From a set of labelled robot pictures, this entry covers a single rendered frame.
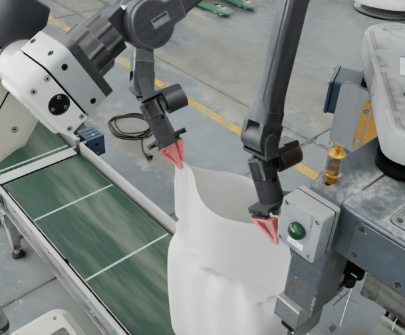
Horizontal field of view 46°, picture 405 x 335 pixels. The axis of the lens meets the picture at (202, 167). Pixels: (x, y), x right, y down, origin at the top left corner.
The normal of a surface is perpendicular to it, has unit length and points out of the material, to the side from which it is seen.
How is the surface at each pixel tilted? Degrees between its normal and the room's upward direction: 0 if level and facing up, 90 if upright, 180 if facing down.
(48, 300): 0
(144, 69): 60
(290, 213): 90
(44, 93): 90
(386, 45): 0
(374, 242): 90
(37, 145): 0
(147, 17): 78
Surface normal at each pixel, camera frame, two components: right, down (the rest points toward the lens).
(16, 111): 0.66, 0.46
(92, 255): 0.04, -0.80
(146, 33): 0.56, 0.33
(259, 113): -0.80, 0.00
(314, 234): -0.75, 0.37
